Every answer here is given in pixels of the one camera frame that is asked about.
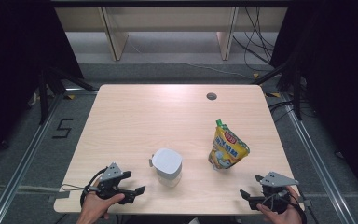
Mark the aluminium floor rail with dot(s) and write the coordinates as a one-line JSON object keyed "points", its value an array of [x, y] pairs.
{"points": [[28, 158], [320, 168]]}

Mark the black tape floor number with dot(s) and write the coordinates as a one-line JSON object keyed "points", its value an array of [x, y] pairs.
{"points": [[62, 128]]}

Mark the clear jar with grey lid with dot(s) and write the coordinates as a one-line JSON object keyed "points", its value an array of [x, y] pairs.
{"points": [[167, 163]]}

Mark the yellow seasoning pouch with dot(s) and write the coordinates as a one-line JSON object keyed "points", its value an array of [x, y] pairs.
{"points": [[228, 149]]}

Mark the black curtain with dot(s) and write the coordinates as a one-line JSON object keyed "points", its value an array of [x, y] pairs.
{"points": [[12, 62], [338, 77]]}

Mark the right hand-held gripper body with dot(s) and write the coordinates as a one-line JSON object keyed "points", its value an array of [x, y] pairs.
{"points": [[278, 180]]}

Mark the person's left hand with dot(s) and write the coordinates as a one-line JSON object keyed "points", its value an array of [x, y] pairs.
{"points": [[93, 207]]}

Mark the person's right hand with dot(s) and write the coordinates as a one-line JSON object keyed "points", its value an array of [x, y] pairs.
{"points": [[287, 217]]}

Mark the black metal stand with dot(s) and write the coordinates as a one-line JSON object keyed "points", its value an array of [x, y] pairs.
{"points": [[297, 93], [44, 99]]}

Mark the grey tape strip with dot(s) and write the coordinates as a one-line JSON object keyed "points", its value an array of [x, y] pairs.
{"points": [[306, 202], [59, 196]]}

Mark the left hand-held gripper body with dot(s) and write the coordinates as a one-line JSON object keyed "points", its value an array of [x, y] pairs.
{"points": [[112, 174]]}

